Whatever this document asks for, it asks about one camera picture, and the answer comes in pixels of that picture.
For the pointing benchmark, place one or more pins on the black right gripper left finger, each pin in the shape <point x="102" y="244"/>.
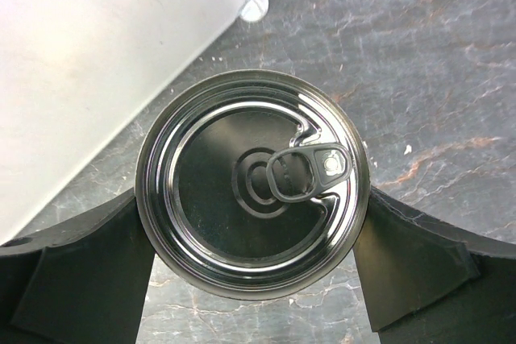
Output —
<point x="83" y="280"/>

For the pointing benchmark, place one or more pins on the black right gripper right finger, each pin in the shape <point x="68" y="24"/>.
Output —
<point x="427" y="281"/>

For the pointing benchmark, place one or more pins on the white cube cabinet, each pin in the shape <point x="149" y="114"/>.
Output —
<point x="74" y="73"/>

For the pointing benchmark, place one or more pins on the tall blue label can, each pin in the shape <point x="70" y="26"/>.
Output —
<point x="252" y="184"/>

